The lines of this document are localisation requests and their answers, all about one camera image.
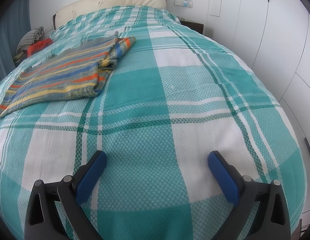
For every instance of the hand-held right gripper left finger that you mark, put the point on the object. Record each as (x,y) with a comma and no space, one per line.
(91,177)

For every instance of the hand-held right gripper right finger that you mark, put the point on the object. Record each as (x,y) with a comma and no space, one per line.
(223,177)

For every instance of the striped knitted sweater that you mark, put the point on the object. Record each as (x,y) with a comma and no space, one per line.
(65,70)

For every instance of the teal white plaid blanket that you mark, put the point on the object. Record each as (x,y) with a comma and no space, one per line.
(170,105)

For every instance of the green cloth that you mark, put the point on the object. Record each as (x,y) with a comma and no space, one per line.
(19,56)

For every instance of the red cloth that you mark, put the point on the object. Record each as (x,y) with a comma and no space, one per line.
(38,46)

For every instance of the grey knitted cloth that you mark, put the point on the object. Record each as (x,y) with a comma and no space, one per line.
(29,37)

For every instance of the dark wooden nightstand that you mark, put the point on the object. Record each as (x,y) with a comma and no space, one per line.
(193,26)

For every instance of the white wardrobe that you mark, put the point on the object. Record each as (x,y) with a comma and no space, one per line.
(270,30)

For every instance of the teal curtain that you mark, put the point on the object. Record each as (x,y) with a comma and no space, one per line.
(9,42)

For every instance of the cream padded headboard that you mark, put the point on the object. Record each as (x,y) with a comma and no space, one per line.
(115,2)

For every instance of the white wall switch panel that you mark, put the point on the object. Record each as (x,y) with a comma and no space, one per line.
(183,3)

